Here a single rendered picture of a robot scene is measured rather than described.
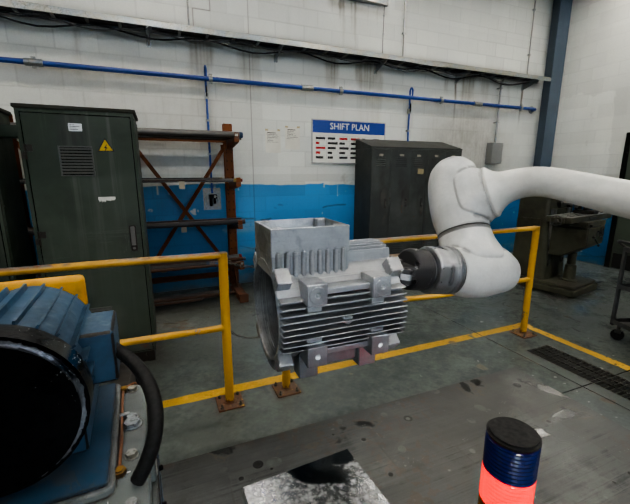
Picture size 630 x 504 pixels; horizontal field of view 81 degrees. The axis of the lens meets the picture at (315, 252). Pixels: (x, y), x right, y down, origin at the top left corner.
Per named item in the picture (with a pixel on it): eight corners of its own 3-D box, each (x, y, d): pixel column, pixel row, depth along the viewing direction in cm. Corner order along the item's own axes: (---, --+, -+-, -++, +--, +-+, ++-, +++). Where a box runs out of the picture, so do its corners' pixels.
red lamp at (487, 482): (510, 528, 43) (514, 496, 42) (468, 489, 48) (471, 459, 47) (543, 508, 45) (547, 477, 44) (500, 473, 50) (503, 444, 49)
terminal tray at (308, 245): (272, 281, 51) (271, 230, 49) (255, 263, 61) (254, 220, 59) (350, 272, 55) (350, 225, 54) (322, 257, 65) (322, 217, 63)
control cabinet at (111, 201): (54, 380, 274) (8, 101, 233) (69, 351, 318) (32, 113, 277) (159, 361, 302) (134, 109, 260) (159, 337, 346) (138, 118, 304)
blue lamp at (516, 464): (514, 496, 42) (519, 462, 41) (471, 459, 47) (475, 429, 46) (547, 477, 44) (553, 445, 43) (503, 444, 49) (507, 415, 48)
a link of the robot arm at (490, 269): (435, 303, 72) (422, 241, 76) (493, 302, 78) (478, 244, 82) (476, 290, 63) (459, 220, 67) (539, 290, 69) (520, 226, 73)
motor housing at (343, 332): (283, 396, 50) (280, 262, 46) (254, 339, 68) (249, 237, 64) (406, 368, 58) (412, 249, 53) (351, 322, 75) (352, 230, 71)
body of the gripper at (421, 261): (412, 245, 70) (370, 242, 67) (442, 254, 62) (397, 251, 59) (406, 283, 71) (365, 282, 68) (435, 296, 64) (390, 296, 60)
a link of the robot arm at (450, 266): (470, 251, 64) (443, 249, 62) (461, 301, 66) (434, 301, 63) (435, 242, 72) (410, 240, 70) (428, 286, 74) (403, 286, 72)
